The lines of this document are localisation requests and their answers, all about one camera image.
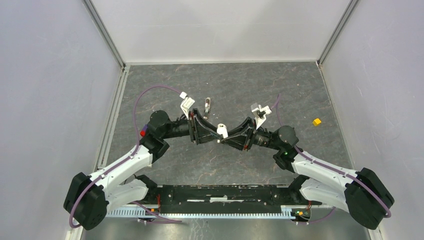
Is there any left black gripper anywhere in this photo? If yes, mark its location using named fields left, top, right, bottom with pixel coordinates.
left=161, top=108, right=222, bottom=145

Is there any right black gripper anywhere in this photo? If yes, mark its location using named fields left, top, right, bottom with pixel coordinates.
left=220, top=116, right=282, bottom=152

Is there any white plastic hook piece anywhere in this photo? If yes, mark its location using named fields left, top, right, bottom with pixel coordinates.
left=216, top=123, right=229, bottom=139

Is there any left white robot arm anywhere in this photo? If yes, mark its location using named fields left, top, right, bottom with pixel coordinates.
left=63, top=109, right=229, bottom=230

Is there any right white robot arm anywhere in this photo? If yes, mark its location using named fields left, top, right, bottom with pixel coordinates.
left=217, top=118, right=395, bottom=230

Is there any purple and red block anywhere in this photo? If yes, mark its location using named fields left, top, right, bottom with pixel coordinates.
left=139, top=124, right=148, bottom=138

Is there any yellow cube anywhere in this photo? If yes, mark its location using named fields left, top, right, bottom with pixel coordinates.
left=312, top=118, right=322, bottom=127

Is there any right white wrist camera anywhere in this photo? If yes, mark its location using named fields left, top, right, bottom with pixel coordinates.
left=250, top=103, right=272, bottom=130

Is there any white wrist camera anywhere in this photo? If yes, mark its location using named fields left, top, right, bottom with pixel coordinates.
left=250, top=103, right=272, bottom=130
left=179, top=91, right=195, bottom=119

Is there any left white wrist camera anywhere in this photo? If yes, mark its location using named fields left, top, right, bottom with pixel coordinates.
left=179, top=91, right=195, bottom=119

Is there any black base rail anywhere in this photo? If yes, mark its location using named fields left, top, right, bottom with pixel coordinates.
left=145, top=184, right=322, bottom=215

